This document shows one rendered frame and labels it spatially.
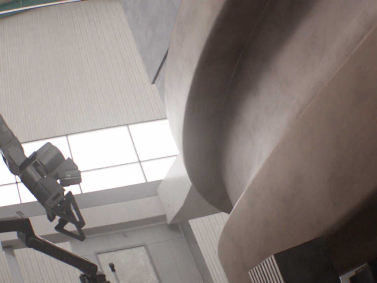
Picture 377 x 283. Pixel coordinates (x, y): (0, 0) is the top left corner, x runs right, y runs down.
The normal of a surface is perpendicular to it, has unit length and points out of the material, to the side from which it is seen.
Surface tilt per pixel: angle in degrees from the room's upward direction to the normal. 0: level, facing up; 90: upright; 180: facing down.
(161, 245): 90
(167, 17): 90
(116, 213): 90
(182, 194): 90
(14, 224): 133
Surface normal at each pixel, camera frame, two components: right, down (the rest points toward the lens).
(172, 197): -0.88, 0.15
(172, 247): 0.32, -0.50
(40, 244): 0.74, 0.25
